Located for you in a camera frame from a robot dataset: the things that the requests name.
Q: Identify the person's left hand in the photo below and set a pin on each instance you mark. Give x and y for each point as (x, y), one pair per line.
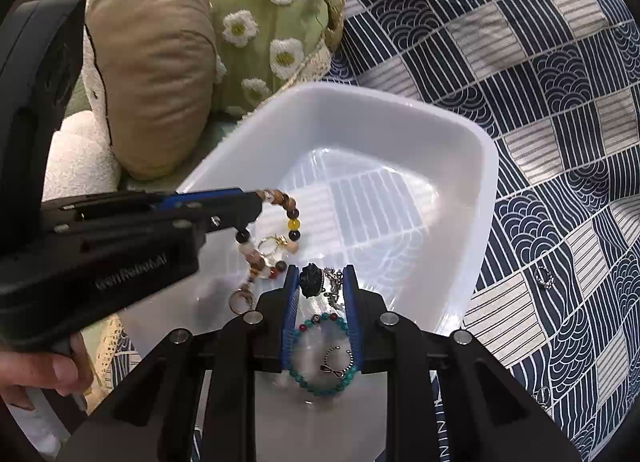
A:
(50, 374)

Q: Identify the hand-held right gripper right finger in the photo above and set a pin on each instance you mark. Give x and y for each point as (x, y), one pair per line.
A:
(352, 327)

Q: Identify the white plastic container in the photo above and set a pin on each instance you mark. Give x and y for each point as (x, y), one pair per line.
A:
(400, 192)

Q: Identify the white plush cushion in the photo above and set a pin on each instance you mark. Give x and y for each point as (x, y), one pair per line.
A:
(80, 157)

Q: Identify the blue and white patterned blanket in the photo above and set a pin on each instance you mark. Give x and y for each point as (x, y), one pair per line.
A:
(550, 92)

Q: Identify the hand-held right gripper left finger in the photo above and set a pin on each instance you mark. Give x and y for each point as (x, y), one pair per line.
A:
(291, 327)

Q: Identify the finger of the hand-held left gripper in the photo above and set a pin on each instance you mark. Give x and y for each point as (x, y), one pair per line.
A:
(230, 223)
(200, 199)

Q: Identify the brown pillow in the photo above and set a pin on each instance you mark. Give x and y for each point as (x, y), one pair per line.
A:
(150, 67)

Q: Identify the green daisy pillow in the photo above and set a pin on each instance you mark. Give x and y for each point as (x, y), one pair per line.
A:
(270, 17)

